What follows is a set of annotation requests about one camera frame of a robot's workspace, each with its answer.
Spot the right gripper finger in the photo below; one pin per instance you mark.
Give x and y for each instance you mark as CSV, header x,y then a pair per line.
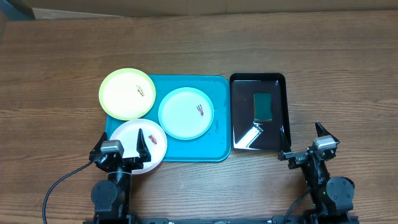
x,y
284,143
321,131

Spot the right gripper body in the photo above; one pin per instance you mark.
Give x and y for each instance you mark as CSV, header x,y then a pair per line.
x,y
298,159

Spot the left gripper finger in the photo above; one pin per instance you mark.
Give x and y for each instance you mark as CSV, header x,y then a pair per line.
x,y
97,147
142,148

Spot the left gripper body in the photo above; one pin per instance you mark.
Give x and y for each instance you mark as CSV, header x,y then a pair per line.
x,y
131,163

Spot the white pink plate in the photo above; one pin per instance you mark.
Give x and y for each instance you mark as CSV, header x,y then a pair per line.
x,y
154,137

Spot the green and yellow sponge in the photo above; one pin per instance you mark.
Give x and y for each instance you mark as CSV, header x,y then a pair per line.
x,y
262,107

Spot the yellow-green plate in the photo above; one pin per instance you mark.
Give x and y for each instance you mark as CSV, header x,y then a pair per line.
x,y
127,94

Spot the light blue plate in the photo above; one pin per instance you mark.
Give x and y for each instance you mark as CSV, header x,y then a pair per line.
x,y
186,113

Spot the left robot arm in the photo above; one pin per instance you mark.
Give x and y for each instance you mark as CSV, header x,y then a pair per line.
x,y
111,197

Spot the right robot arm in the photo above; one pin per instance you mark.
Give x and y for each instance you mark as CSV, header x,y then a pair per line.
x,y
332,197

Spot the black water tray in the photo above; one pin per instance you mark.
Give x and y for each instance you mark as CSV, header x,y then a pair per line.
x,y
251,135

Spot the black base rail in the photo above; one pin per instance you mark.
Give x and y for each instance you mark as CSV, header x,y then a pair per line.
x,y
274,220

